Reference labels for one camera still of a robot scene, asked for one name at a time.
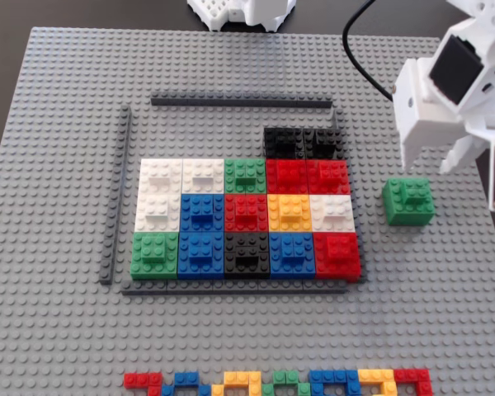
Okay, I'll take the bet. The white Lego cube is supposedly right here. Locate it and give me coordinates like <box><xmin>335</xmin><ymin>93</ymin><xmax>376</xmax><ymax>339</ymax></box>
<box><xmin>181</xmin><ymin>158</ymin><xmax>227</xmax><ymax>195</ymax></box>
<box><xmin>139</xmin><ymin>158</ymin><xmax>186</xmax><ymax>195</ymax></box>
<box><xmin>309</xmin><ymin>192</ymin><xmax>357</xmax><ymax>233</ymax></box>
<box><xmin>134</xmin><ymin>192</ymin><xmax>183</xmax><ymax>233</ymax></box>

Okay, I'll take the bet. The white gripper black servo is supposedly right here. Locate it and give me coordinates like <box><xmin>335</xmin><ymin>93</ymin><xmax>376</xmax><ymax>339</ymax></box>
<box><xmin>394</xmin><ymin>12</ymin><xmax>495</xmax><ymax>175</ymax></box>

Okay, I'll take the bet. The blue flat brick shape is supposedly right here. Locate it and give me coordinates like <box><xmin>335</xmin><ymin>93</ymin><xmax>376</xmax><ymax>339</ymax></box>
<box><xmin>309</xmin><ymin>369</ymin><xmax>362</xmax><ymax>396</ymax></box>
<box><xmin>161</xmin><ymin>370</ymin><xmax>212</xmax><ymax>396</ymax></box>

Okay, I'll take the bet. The yellow Lego cube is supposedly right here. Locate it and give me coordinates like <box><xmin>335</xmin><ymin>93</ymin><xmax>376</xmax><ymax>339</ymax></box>
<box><xmin>266</xmin><ymin>192</ymin><xmax>314</xmax><ymax>233</ymax></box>

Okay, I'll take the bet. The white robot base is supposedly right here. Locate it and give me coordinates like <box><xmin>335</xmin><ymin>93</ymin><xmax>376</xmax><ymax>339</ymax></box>
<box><xmin>186</xmin><ymin>0</ymin><xmax>298</xmax><ymax>32</ymax></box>

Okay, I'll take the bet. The grey studded Lego baseplate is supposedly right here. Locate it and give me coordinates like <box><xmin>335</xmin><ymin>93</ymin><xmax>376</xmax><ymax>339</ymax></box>
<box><xmin>0</xmin><ymin>26</ymin><xmax>495</xmax><ymax>396</ymax></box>

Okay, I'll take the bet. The green flat brick shape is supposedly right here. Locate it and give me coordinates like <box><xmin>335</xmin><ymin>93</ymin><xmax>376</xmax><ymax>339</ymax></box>
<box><xmin>260</xmin><ymin>370</ymin><xmax>313</xmax><ymax>396</ymax></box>

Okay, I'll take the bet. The black Lego cube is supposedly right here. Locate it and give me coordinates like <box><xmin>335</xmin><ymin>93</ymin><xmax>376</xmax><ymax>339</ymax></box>
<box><xmin>223</xmin><ymin>230</ymin><xmax>272</xmax><ymax>281</ymax></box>
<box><xmin>262</xmin><ymin>126</ymin><xmax>307</xmax><ymax>160</ymax></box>
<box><xmin>303</xmin><ymin>126</ymin><xmax>348</xmax><ymax>160</ymax></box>

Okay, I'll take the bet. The green Lego cube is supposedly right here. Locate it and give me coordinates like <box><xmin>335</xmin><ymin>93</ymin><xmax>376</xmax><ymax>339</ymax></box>
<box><xmin>381</xmin><ymin>177</ymin><xmax>436</xmax><ymax>227</ymax></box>
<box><xmin>130</xmin><ymin>230</ymin><xmax>181</xmax><ymax>281</ymax></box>
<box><xmin>224</xmin><ymin>158</ymin><xmax>268</xmax><ymax>195</ymax></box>

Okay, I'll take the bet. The red flat brick shape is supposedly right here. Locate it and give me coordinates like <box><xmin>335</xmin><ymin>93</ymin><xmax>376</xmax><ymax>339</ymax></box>
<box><xmin>123</xmin><ymin>371</ymin><xmax>164</xmax><ymax>396</ymax></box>
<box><xmin>394</xmin><ymin>367</ymin><xmax>434</xmax><ymax>396</ymax></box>

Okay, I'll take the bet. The black cable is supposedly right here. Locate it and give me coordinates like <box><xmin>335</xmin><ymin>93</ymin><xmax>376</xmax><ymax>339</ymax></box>
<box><xmin>341</xmin><ymin>0</ymin><xmax>395</xmax><ymax>101</ymax></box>

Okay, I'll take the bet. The red Lego cube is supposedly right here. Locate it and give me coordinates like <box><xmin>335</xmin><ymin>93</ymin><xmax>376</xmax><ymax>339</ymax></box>
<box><xmin>307</xmin><ymin>158</ymin><xmax>352</xmax><ymax>195</ymax></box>
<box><xmin>265</xmin><ymin>158</ymin><xmax>310</xmax><ymax>195</ymax></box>
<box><xmin>224</xmin><ymin>192</ymin><xmax>271</xmax><ymax>233</ymax></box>
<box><xmin>313</xmin><ymin>230</ymin><xmax>363</xmax><ymax>281</ymax></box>

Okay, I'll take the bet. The yellow flat brick shape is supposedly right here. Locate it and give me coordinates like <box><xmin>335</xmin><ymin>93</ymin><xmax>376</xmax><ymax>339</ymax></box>
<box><xmin>211</xmin><ymin>370</ymin><xmax>263</xmax><ymax>396</ymax></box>
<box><xmin>357</xmin><ymin>368</ymin><xmax>398</xmax><ymax>396</ymax></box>

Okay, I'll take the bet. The dark grey Lego rail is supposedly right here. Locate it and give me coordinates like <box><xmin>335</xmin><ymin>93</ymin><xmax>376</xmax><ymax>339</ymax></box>
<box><xmin>98</xmin><ymin>105</ymin><xmax>133</xmax><ymax>286</ymax></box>
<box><xmin>150</xmin><ymin>91</ymin><xmax>334</xmax><ymax>110</ymax></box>
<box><xmin>120</xmin><ymin>279</ymin><xmax>351</xmax><ymax>297</ymax></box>

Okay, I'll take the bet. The blue Lego cube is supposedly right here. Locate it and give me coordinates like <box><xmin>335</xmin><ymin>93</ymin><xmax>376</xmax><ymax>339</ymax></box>
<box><xmin>176</xmin><ymin>230</ymin><xmax>226</xmax><ymax>281</ymax></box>
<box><xmin>268</xmin><ymin>230</ymin><xmax>318</xmax><ymax>281</ymax></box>
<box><xmin>179</xmin><ymin>192</ymin><xmax>227</xmax><ymax>233</ymax></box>

